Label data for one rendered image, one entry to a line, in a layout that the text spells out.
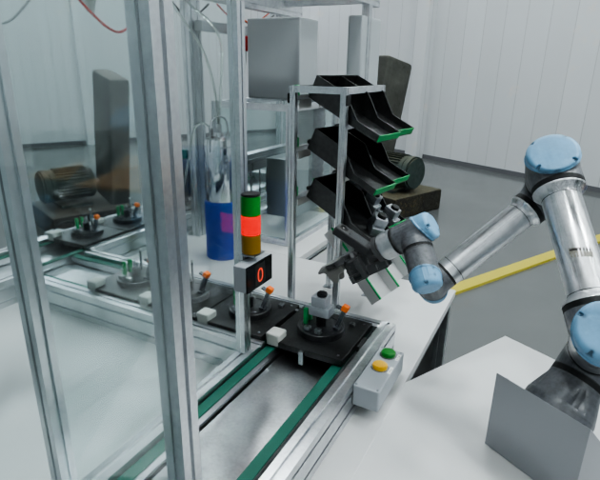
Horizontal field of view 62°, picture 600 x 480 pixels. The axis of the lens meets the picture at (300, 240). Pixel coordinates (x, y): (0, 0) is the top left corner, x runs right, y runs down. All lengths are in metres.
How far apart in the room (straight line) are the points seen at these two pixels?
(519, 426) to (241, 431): 0.63
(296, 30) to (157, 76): 2.09
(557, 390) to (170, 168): 0.96
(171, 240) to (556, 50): 8.76
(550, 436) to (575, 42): 8.06
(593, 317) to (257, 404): 0.77
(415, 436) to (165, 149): 1.03
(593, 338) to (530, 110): 8.25
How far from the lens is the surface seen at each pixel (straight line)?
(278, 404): 1.30
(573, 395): 1.23
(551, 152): 1.29
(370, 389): 1.30
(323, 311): 1.45
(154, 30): 0.48
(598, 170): 8.77
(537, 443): 1.26
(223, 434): 1.23
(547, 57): 9.17
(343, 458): 1.25
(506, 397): 1.26
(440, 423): 1.40
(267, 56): 2.63
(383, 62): 6.73
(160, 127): 0.48
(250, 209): 1.22
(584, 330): 1.12
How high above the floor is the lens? 1.71
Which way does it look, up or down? 19 degrees down
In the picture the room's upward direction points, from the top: 1 degrees clockwise
